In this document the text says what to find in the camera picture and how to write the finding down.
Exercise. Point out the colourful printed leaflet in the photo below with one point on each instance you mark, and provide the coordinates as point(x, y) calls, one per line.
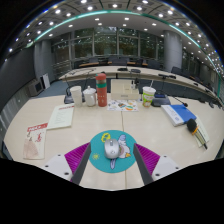
point(121, 106)

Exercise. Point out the white paper cup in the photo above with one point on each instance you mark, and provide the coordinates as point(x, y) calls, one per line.
point(76, 96)

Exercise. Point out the dark office chairs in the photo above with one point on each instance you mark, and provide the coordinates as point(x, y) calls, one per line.
point(120, 61)

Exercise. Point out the white paper document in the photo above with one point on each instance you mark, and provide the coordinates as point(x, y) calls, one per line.
point(61, 116)

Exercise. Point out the round ceiling lights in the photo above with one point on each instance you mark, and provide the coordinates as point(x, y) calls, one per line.
point(90, 8)

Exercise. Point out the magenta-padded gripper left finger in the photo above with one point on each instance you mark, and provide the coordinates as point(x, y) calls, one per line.
point(58, 165)

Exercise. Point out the red and white leaflet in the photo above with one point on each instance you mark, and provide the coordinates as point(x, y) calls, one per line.
point(35, 140)

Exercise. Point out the red bottle green band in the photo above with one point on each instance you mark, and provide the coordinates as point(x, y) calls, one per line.
point(101, 93)

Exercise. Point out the grey monitor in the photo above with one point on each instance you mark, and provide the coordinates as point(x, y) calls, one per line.
point(36, 88)

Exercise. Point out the white lidded mug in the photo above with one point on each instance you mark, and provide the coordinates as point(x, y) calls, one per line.
point(89, 97)

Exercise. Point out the blue and white book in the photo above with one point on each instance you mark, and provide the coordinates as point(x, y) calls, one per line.
point(181, 113)

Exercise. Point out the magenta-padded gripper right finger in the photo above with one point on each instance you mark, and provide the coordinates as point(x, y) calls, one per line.
point(165, 165)

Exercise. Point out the white cardboard box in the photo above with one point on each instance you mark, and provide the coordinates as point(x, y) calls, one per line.
point(121, 88)

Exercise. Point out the printed paper cup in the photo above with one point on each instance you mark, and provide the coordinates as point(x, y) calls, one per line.
point(148, 98)

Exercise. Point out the handheld microphone black foam head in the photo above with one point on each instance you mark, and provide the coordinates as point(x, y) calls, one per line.
point(191, 126)

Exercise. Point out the round teal mouse pad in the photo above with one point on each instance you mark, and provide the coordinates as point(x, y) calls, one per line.
point(100, 163)

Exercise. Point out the silver computer mouse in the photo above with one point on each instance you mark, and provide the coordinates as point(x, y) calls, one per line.
point(112, 149)

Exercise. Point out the dark gooseneck microphone console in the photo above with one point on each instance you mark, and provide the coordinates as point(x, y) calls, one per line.
point(68, 100)
point(160, 101)

